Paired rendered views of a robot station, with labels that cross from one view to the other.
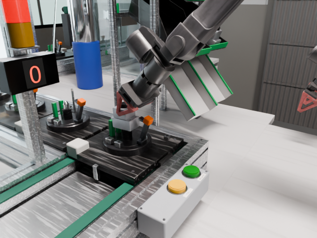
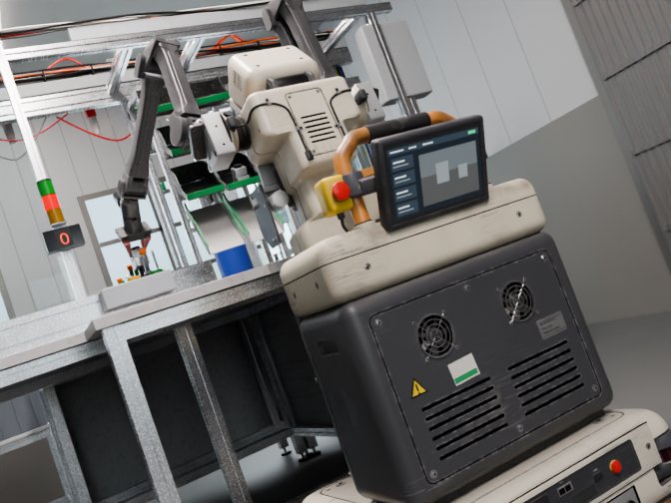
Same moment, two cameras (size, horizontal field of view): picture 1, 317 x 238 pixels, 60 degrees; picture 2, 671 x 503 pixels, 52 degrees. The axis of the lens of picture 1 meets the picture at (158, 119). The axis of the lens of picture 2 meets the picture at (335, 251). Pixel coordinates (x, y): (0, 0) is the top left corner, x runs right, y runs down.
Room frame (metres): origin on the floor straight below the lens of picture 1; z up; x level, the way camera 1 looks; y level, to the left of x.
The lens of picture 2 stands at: (-1.01, -1.52, 0.69)
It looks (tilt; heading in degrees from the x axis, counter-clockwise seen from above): 4 degrees up; 28
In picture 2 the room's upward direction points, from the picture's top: 20 degrees counter-clockwise
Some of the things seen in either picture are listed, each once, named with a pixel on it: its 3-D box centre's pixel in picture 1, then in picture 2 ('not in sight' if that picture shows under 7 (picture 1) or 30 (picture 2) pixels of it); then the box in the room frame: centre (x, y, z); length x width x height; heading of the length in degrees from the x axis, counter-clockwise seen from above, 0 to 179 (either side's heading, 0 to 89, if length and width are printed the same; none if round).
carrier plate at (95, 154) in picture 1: (127, 146); not in sight; (0.70, 0.09, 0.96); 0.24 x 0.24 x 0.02; 56
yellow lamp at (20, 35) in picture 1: (20, 34); (55, 217); (0.61, 0.29, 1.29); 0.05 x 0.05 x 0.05
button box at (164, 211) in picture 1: (176, 198); (137, 289); (0.51, -0.04, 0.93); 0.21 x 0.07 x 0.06; 146
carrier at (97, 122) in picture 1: (66, 112); not in sight; (0.84, 0.30, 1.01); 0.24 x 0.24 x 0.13; 56
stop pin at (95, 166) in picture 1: (96, 171); not in sight; (0.59, 0.16, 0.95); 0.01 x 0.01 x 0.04; 56
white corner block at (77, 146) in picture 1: (78, 148); not in sight; (0.67, 0.23, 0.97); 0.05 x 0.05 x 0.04; 56
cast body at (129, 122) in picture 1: (122, 114); (138, 257); (0.70, 0.10, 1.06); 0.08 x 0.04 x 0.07; 57
